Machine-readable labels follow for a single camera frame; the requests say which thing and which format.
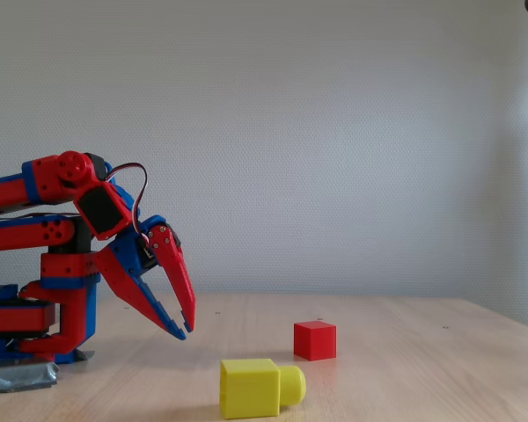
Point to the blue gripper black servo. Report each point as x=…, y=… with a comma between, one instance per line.
x=131, y=247

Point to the red cube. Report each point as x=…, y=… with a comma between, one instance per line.
x=314, y=340

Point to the red blue robot arm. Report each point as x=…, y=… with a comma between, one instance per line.
x=9, y=186

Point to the yellow block with round peg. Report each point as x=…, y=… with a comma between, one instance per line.
x=251, y=389

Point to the grey duct tape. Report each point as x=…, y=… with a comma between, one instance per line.
x=22, y=373

